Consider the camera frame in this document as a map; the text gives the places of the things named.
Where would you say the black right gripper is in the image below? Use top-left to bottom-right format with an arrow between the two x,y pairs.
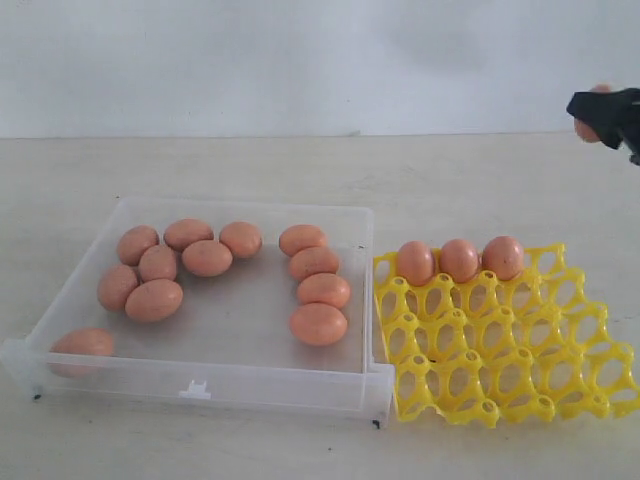
566,88 -> 640,165

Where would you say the brown egg front left corner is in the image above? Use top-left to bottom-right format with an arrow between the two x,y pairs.
49,328 -> 115,378

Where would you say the yellow plastic egg rack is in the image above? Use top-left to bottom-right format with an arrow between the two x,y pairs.
373,243 -> 639,428

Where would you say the brown egg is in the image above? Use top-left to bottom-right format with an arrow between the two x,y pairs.
481,236 -> 525,281
439,238 -> 479,283
97,264 -> 139,311
125,279 -> 184,323
116,225 -> 159,266
288,246 -> 340,281
138,245 -> 177,282
396,241 -> 436,286
181,240 -> 233,277
219,221 -> 263,259
296,273 -> 351,309
279,224 -> 328,257
163,218 -> 215,252
574,83 -> 612,144
289,303 -> 348,346

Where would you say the clear plastic tray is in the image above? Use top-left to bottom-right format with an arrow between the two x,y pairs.
1,197 -> 394,425

